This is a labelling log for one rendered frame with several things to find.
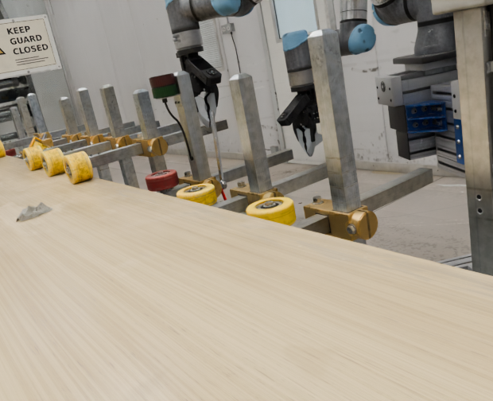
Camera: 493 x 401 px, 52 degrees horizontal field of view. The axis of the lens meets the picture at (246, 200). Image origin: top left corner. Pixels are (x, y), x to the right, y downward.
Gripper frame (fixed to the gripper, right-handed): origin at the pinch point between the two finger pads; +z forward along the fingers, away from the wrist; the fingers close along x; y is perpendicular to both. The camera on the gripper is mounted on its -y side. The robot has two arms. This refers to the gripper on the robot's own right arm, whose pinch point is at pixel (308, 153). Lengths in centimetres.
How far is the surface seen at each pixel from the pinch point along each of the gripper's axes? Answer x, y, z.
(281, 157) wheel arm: -1.7, -11.7, -1.8
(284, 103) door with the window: 279, 216, 22
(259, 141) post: -31, -39, -15
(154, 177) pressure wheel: -2, -51, -8
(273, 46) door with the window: 280, 217, -32
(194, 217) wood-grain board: -41, -62, -7
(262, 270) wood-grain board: -69, -68, -7
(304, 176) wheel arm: -26.8, -24.7, -2.4
